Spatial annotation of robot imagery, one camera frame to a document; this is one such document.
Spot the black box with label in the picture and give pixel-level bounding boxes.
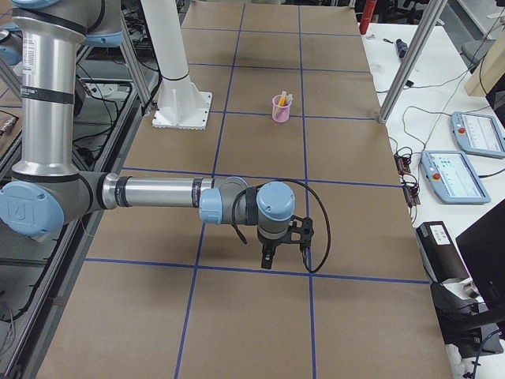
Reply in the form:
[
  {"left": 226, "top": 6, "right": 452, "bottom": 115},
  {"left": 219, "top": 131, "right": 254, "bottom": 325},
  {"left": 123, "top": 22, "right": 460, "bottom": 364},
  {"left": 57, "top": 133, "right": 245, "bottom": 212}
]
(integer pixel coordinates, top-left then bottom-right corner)
[{"left": 416, "top": 221, "right": 469, "bottom": 284}]

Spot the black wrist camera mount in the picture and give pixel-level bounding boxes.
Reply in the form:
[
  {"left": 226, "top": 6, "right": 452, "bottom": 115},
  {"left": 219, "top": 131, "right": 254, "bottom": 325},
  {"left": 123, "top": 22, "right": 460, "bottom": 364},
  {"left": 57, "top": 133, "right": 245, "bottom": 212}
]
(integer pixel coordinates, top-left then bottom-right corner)
[{"left": 286, "top": 216, "right": 314, "bottom": 248}]

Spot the far blue teach pendant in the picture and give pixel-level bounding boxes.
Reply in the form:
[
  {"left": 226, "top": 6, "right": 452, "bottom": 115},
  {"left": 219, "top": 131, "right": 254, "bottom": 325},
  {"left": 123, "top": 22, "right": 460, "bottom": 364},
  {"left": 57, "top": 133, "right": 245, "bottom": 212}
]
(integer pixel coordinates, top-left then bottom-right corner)
[{"left": 451, "top": 112, "right": 504, "bottom": 159}]

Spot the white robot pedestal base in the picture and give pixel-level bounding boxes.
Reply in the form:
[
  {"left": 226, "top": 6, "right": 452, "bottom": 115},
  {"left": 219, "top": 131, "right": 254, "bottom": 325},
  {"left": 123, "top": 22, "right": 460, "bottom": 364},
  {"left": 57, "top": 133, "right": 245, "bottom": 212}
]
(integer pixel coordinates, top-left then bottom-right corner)
[{"left": 141, "top": 0, "right": 212, "bottom": 130}]

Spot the aluminium frame post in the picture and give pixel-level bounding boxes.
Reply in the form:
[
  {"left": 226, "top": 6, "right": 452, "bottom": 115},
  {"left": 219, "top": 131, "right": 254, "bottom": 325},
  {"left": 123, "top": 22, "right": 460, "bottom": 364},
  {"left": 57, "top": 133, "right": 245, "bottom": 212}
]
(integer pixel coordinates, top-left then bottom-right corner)
[{"left": 377, "top": 0, "right": 447, "bottom": 124}]

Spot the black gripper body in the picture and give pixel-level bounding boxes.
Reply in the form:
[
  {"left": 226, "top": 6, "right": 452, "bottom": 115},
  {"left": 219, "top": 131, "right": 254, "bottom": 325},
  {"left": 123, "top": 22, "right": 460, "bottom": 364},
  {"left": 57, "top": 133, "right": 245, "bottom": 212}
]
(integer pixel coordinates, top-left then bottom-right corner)
[{"left": 257, "top": 231, "right": 294, "bottom": 257}]

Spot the pink mesh pen holder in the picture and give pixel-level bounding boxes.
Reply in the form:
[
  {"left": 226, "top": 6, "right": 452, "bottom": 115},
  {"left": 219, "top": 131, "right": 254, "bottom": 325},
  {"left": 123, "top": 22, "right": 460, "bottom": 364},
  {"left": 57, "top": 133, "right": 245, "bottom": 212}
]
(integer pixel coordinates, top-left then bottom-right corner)
[{"left": 271, "top": 94, "right": 293, "bottom": 123}]

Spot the near blue teach pendant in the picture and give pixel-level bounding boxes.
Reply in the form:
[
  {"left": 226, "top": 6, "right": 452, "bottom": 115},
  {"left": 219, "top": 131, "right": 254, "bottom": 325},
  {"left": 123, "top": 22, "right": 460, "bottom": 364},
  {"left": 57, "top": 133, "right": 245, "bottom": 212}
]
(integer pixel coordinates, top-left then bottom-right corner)
[{"left": 421, "top": 150, "right": 491, "bottom": 205}]

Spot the red cylinder bottle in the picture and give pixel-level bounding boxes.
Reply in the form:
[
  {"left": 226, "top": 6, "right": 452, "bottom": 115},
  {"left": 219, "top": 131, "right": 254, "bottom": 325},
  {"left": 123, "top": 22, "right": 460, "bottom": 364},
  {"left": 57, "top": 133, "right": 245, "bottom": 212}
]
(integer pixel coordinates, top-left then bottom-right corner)
[{"left": 359, "top": 0, "right": 376, "bottom": 35}]

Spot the blue teach pendant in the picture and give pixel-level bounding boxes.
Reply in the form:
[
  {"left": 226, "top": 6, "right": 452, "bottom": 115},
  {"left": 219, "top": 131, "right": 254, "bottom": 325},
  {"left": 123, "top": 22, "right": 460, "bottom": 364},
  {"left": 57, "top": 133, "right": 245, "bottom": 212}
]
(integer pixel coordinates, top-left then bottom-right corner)
[
  {"left": 451, "top": 112, "right": 504, "bottom": 159},
  {"left": 421, "top": 150, "right": 491, "bottom": 205}
]

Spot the purple highlighter pen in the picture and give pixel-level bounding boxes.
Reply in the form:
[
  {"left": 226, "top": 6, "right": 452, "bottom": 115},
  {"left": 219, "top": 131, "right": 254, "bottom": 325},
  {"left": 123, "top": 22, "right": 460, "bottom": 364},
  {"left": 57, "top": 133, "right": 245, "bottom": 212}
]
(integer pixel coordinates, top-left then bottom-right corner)
[{"left": 272, "top": 107, "right": 289, "bottom": 122}]

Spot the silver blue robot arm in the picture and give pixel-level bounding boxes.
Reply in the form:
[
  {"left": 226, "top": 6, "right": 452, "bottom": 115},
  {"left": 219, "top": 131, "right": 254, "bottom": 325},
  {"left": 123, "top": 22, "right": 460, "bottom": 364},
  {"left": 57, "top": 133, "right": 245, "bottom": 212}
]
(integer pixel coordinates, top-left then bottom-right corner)
[{"left": 1, "top": 1, "right": 296, "bottom": 268}]

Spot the black computer monitor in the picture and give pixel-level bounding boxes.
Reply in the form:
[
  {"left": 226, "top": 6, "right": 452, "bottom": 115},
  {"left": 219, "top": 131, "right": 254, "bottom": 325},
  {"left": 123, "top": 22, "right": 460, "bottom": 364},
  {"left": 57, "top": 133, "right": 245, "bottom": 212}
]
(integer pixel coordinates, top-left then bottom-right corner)
[{"left": 456, "top": 201, "right": 504, "bottom": 306}]

